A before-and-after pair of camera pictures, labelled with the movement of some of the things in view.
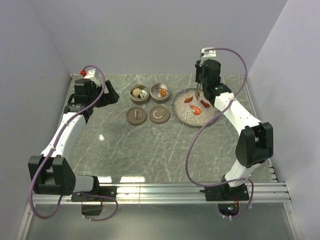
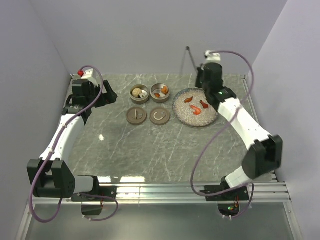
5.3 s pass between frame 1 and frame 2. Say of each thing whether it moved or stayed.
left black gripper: stayed
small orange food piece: stayed
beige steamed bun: stayed
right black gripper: stayed
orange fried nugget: moved
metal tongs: moved
